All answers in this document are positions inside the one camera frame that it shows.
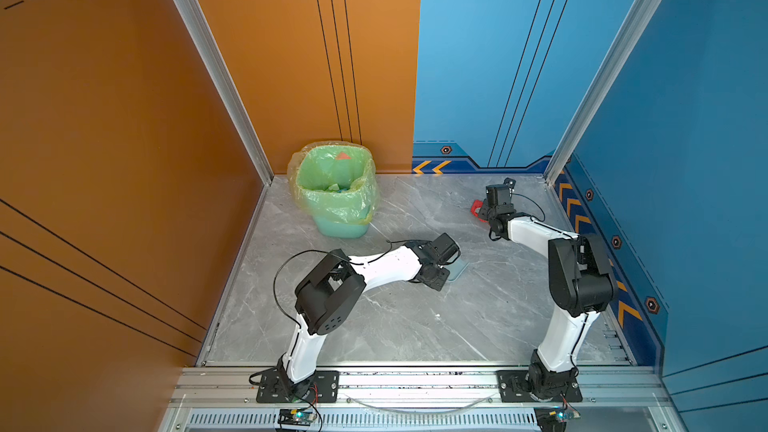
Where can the aluminium front rail frame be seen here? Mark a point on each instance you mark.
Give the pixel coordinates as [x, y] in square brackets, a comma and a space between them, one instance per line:
[420, 397]

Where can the yellow translucent bin liner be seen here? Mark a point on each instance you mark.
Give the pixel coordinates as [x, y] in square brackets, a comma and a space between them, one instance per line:
[360, 192]

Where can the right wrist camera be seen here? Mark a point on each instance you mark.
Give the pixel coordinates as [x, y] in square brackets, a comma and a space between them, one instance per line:
[510, 183]

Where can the right green circuit board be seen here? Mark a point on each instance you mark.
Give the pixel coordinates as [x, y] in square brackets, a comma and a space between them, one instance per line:
[555, 420]

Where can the grey-blue plastic dustpan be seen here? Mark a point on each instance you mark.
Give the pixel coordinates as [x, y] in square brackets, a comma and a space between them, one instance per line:
[456, 269]

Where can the aluminium corner post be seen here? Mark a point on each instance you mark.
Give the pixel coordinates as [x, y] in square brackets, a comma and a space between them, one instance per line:
[205, 43]
[632, 28]

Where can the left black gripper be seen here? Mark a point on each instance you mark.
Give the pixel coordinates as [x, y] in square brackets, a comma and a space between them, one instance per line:
[440, 284]

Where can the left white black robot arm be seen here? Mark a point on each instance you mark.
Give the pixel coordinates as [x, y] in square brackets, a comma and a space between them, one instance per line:
[327, 295]

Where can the green plastic trash bin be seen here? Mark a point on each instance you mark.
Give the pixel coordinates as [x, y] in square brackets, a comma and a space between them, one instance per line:
[336, 204]

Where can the right aluminium corner post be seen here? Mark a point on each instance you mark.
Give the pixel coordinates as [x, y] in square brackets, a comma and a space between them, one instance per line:
[632, 28]

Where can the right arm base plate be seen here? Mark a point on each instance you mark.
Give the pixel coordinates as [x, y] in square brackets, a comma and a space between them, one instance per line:
[538, 386]

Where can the red paper ball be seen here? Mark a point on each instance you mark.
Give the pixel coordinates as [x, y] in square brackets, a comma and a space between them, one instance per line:
[479, 209]

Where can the left green circuit board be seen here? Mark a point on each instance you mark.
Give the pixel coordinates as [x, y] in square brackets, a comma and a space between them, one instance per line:
[296, 418]

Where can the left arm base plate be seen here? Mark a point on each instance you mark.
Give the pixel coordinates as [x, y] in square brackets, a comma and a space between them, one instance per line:
[322, 387]

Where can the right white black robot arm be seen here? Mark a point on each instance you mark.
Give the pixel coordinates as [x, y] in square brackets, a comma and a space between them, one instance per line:
[581, 285]

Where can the left aluminium corner post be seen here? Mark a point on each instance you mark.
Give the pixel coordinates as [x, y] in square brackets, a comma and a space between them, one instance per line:
[205, 43]

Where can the green circuit board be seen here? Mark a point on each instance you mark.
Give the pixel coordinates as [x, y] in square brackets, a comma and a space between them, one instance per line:
[296, 418]
[555, 420]

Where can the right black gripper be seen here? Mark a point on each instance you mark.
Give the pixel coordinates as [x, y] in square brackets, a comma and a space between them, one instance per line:
[483, 211]

